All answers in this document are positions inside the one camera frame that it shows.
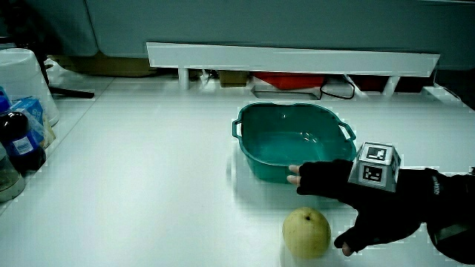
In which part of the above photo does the brown cardboard box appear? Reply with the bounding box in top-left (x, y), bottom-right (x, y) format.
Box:
top-left (50, 51), bottom-right (157, 78)

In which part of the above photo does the person's right hand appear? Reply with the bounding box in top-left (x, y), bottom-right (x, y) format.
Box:
top-left (287, 141), bottom-right (431, 257)

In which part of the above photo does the black tripod stand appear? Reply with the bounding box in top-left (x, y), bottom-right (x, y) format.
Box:
top-left (7, 0), bottom-right (96, 99)

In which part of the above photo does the red plastic tray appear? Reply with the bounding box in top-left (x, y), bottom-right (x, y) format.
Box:
top-left (252, 72), bottom-right (327, 90)

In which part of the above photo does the blue bottle cap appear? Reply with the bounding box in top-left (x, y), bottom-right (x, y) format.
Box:
top-left (0, 87), bottom-right (12, 114)

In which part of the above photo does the blue carton box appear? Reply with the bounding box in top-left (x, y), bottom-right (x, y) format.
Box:
top-left (10, 96), bottom-right (56, 149)

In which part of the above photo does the white desk shelf riser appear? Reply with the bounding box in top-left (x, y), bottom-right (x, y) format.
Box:
top-left (145, 42), bottom-right (442, 98)

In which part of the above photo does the dark red container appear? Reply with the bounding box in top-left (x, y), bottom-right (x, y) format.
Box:
top-left (350, 75), bottom-right (390, 93)

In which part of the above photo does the clear glass jar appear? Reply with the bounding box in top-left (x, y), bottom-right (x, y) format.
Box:
top-left (0, 142), bottom-right (26, 203)

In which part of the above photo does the white desk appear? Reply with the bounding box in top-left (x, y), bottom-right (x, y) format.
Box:
top-left (0, 76), bottom-right (475, 267)

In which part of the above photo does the dark bottle with blue label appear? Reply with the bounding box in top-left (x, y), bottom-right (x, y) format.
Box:
top-left (0, 111), bottom-right (48, 176)

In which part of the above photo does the black cable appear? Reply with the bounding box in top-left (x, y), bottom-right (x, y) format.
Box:
top-left (319, 76), bottom-right (356, 101)

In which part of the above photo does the green plastic basin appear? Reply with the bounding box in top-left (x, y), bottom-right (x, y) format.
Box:
top-left (232, 102), bottom-right (358, 185)

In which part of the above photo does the small brown box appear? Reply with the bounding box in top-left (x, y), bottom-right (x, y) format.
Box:
top-left (217, 70), bottom-right (249, 88)

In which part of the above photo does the person's right forearm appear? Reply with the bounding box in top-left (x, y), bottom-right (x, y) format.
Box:
top-left (422, 167), bottom-right (475, 265)

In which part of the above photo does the yellow pear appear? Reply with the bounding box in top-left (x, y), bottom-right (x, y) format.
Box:
top-left (281, 206), bottom-right (333, 260)

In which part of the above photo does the white plastic bucket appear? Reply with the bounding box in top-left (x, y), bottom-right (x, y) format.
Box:
top-left (0, 47), bottom-right (60, 127)

